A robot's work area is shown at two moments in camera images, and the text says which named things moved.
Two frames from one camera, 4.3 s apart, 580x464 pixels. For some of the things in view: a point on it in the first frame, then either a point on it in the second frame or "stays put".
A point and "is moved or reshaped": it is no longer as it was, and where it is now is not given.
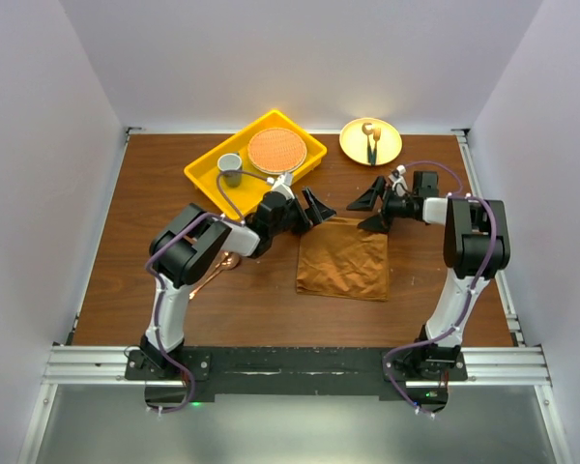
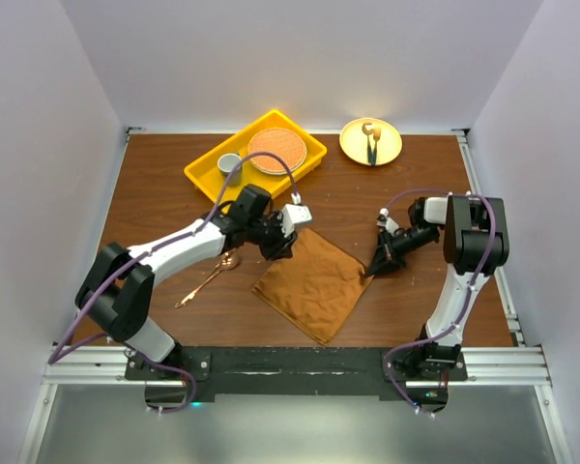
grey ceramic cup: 230,161 stays put
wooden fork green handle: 376,135 stays put
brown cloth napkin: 338,258 is moved or reshaped
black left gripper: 313,215 → 281,246
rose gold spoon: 228,260 stays put
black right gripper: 367,201 → 383,254
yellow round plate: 354,142 stays put
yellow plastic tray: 203,172 stays put
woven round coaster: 276,151 stays put
